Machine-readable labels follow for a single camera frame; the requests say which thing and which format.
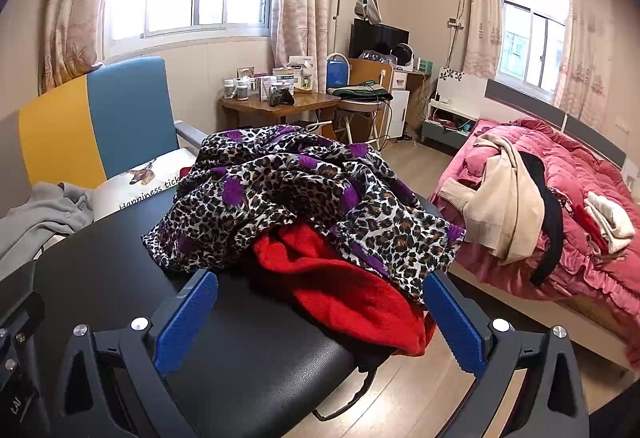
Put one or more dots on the small desk fan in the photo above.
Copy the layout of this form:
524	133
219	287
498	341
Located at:
402	55

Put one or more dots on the wooden bed frame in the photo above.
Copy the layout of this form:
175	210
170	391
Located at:
550	313

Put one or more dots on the wooden side table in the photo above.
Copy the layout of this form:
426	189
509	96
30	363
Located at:
300	102

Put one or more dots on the grey bed headboard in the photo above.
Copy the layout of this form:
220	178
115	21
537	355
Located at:
525	100

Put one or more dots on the red sweater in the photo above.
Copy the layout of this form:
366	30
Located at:
340	288

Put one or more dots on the folded green cloth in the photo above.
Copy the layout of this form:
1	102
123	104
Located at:
360	92

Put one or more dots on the dark bottle with white cap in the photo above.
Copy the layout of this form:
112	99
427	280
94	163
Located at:
229	90
242	91

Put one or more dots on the yellow blue grey armchair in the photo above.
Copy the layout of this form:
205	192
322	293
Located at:
125	108

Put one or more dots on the wooden chair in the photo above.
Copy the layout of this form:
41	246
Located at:
370	70

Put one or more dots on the grey cardigan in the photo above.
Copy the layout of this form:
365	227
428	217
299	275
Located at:
45	213

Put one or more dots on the white cloth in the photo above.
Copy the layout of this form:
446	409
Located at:
607	218

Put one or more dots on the white cardboard box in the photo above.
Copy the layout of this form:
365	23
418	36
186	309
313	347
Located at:
301	74

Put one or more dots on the beige sweater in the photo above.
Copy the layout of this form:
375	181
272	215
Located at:
505	208

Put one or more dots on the pink patterned curtain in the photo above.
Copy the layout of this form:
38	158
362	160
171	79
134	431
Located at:
305	3
482	8
580	48
75	8

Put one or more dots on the bed with pink quilt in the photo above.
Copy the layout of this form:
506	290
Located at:
600	168

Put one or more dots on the white bedside cabinet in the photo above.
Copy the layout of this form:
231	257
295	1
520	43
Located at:
450	90

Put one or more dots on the grey hanging bag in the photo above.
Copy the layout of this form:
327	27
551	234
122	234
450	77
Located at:
367	3

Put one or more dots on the leopard print garment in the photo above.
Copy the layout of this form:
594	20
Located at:
280	188

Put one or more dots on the round white tin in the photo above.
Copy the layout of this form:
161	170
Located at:
283	77

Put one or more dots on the black garment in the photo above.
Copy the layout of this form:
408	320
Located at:
550	218

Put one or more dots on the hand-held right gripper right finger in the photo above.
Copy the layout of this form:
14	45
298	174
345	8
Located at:
452	328

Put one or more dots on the small window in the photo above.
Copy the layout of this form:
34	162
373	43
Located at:
530	33

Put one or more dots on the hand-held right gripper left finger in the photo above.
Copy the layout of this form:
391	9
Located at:
185	323

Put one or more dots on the dark red garment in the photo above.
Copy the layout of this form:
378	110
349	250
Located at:
185	172

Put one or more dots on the white folding stool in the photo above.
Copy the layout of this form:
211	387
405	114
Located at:
357	107

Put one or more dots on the black game controller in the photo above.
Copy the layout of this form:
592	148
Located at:
281	98

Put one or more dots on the black monitor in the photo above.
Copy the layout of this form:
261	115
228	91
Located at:
380	35

